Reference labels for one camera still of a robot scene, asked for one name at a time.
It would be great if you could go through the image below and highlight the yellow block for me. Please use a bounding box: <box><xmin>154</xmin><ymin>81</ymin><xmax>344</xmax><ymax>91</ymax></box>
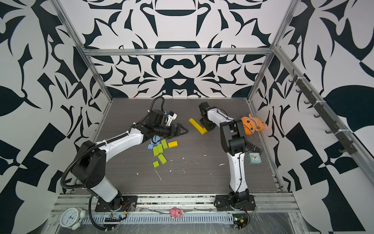
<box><xmin>168</xmin><ymin>141</ymin><xmax>178</xmax><ymax>148</ymax></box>
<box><xmin>189</xmin><ymin>118</ymin><xmax>202</xmax><ymax>133</ymax></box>
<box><xmin>200</xmin><ymin>128</ymin><xmax>207</xmax><ymax>135</ymax></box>

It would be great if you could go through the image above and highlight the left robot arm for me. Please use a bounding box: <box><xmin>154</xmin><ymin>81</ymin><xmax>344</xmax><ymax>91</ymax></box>
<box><xmin>60</xmin><ymin>98</ymin><xmax>188</xmax><ymax>210</ymax></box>

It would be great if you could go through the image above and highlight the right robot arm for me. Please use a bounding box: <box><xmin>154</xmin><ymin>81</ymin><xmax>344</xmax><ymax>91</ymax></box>
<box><xmin>199</xmin><ymin>102</ymin><xmax>249</xmax><ymax>204</ymax></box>

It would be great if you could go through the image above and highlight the green block upright pair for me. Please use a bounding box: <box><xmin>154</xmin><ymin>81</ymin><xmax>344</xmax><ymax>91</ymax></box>
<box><xmin>153</xmin><ymin>140</ymin><xmax>168</xmax><ymax>157</ymax></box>

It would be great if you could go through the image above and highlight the light blue block lower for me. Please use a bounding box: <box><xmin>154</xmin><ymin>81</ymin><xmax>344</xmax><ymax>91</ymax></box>
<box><xmin>148</xmin><ymin>136</ymin><xmax>162</xmax><ymax>150</ymax></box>

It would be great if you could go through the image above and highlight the orange plush toy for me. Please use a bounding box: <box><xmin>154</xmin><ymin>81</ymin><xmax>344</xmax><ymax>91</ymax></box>
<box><xmin>241</xmin><ymin>114</ymin><xmax>265</xmax><ymax>136</ymax></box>

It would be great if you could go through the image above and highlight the black remote control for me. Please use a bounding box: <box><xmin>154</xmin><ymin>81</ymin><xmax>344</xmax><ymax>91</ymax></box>
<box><xmin>245</xmin><ymin>141</ymin><xmax>263</xmax><ymax>155</ymax></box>

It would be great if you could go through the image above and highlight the teal square clock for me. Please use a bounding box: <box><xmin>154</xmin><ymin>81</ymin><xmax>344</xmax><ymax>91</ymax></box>
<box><xmin>248</xmin><ymin>153</ymin><xmax>262</xmax><ymax>164</ymax></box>

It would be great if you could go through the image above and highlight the pink pig toy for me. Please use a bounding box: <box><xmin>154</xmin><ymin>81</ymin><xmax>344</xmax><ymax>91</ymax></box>
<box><xmin>169</xmin><ymin>207</ymin><xmax>183</xmax><ymax>218</ymax></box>

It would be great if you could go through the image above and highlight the circuit board right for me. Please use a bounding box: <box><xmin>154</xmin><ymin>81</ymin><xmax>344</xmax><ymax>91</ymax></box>
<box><xmin>233</xmin><ymin>214</ymin><xmax>250</xmax><ymax>230</ymax></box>

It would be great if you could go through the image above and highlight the white alarm clock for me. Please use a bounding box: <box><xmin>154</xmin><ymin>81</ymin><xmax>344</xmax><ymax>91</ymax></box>
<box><xmin>59</xmin><ymin>208</ymin><xmax>87</xmax><ymax>231</ymax></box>

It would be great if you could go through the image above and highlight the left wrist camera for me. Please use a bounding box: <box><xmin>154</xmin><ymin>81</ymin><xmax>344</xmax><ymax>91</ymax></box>
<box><xmin>166</xmin><ymin>111</ymin><xmax>177</xmax><ymax>126</ymax></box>

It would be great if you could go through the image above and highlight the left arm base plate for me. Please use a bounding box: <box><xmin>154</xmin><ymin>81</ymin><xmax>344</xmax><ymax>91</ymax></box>
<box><xmin>95</xmin><ymin>195</ymin><xmax>138</xmax><ymax>212</ymax></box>

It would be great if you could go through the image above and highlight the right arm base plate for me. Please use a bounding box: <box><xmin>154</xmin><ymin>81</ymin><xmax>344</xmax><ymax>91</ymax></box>
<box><xmin>213</xmin><ymin>195</ymin><xmax>257</xmax><ymax>211</ymax></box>

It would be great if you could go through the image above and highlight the white cable duct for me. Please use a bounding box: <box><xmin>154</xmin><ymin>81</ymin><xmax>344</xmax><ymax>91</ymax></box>
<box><xmin>93</xmin><ymin>213</ymin><xmax>234</xmax><ymax>225</ymax></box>

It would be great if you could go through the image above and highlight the black hook rail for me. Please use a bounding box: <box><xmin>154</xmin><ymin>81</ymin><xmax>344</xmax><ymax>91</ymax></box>
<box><xmin>291</xmin><ymin>75</ymin><xmax>358</xmax><ymax>155</ymax></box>

